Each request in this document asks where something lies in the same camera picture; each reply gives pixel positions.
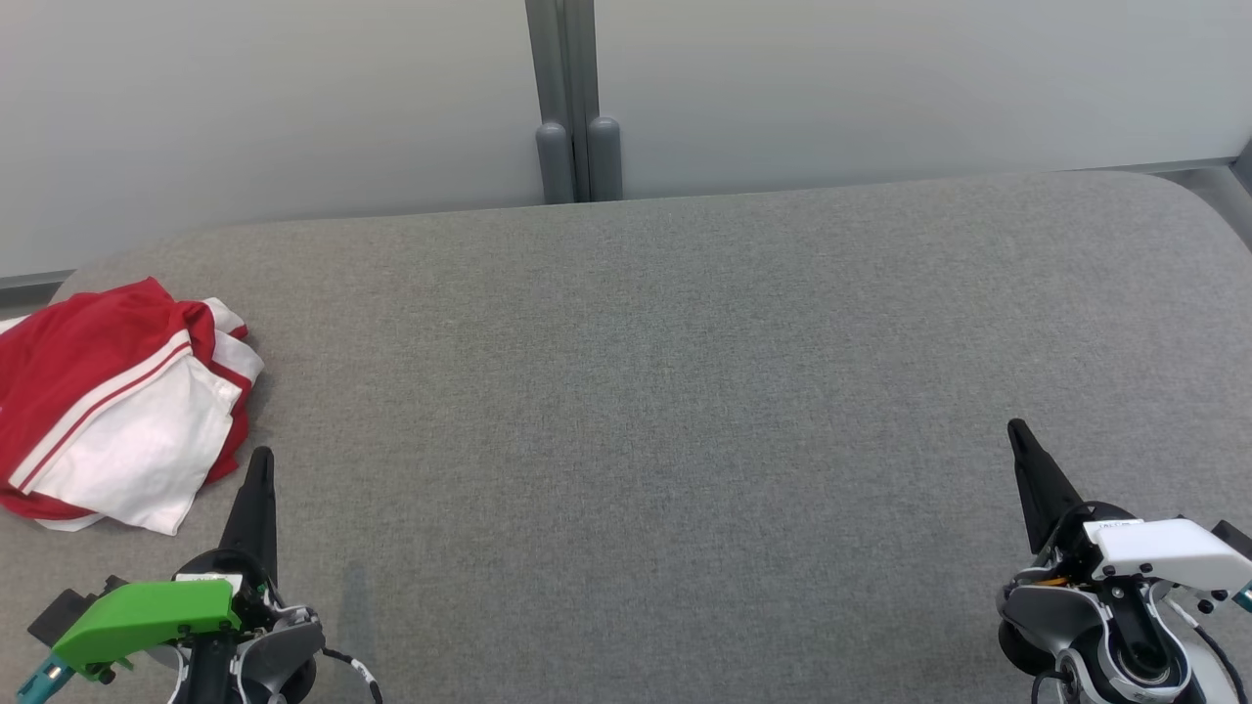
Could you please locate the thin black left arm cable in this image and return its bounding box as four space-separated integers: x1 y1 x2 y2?
318 645 384 704

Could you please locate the grey partition bottom rail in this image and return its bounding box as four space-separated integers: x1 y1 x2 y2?
622 154 1248 201

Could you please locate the red white basketball jersey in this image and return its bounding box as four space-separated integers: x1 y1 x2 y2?
0 277 253 536

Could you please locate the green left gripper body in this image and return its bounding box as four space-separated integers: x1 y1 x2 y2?
51 548 280 682

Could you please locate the camera cable teal plug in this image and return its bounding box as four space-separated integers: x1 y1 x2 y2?
15 653 74 704
1193 582 1252 704

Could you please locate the grey rounded post foot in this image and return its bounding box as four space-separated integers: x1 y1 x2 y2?
587 116 624 202
536 120 576 205

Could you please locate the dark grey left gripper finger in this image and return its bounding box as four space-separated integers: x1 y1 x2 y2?
220 447 279 588

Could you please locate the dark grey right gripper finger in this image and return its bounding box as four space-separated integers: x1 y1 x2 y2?
1007 418 1085 554

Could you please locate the grey fabric sofa cushion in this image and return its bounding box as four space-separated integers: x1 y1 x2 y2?
0 171 1252 704

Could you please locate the right camera cable teal plug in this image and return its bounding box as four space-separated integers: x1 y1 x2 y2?
1193 582 1252 704

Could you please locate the grey partition post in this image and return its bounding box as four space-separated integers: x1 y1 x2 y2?
525 0 598 203

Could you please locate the left camera cable teal plug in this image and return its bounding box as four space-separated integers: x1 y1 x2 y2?
15 653 74 704

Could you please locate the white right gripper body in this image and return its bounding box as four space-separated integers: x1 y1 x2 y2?
1045 502 1252 594

